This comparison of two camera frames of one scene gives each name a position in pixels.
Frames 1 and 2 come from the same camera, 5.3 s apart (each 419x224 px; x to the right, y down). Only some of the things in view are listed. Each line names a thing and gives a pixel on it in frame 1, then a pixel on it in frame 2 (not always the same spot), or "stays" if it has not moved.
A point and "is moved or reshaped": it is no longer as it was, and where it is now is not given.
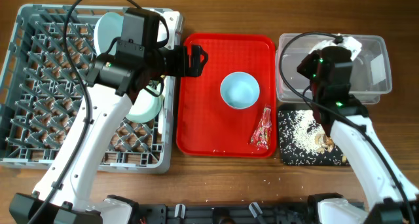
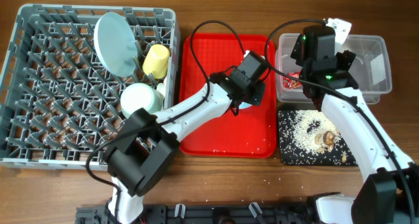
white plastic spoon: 161,116 is moved or reshaped
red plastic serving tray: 207,126 stays
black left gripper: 182,69 to 258,99
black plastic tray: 303,141 stays
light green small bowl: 146,107 stays
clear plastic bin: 370,69 stays
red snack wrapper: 262,136 to 290,82
